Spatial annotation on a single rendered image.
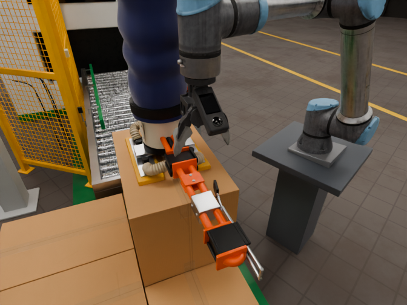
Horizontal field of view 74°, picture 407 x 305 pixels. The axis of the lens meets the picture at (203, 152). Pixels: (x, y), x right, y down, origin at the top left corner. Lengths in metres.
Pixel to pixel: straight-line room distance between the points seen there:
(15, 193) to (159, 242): 1.70
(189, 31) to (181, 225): 0.67
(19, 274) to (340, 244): 1.91
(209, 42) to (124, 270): 1.01
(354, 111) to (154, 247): 1.02
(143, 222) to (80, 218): 0.67
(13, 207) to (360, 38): 2.53
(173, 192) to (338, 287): 1.34
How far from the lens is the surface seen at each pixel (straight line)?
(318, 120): 1.51
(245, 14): 0.63
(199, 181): 0.80
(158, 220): 0.96
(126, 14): 0.91
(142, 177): 1.04
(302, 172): 1.46
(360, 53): 1.20
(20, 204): 2.62
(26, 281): 1.43
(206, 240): 0.69
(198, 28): 0.56
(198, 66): 0.58
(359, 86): 1.29
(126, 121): 2.40
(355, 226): 2.40
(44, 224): 1.62
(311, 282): 1.97
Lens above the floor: 1.61
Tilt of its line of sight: 34 degrees down
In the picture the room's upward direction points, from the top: straight up
